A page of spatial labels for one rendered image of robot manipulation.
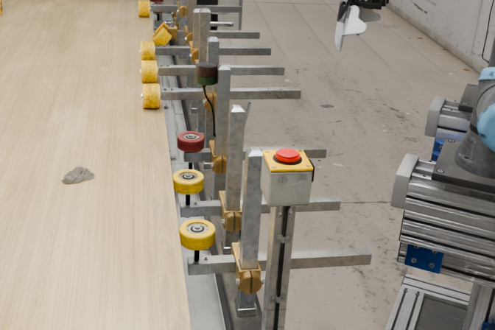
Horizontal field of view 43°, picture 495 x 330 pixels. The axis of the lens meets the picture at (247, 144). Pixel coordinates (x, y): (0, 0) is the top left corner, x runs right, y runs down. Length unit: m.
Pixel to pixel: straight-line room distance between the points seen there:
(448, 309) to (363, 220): 0.97
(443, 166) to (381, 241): 1.68
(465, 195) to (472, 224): 0.07
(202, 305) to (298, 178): 0.73
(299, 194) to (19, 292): 0.57
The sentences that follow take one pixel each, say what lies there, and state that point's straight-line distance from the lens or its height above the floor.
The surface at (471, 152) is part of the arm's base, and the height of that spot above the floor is 1.08.
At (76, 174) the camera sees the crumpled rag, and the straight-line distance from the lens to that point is 1.65.
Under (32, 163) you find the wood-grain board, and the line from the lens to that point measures 1.76.
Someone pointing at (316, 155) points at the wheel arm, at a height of 0.84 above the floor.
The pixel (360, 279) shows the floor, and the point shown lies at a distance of 2.88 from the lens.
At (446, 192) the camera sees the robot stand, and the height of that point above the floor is 0.98.
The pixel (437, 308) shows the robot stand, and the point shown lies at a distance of 2.46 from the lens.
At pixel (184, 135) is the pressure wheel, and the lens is 1.87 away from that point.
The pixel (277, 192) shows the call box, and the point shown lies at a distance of 1.01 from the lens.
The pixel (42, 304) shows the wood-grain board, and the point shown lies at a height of 0.90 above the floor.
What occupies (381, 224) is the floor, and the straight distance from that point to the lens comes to 3.30.
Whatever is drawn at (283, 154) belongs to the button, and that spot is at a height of 1.23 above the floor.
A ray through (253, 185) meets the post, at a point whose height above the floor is 1.04.
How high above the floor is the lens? 1.66
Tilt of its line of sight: 25 degrees down
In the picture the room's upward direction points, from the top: 3 degrees clockwise
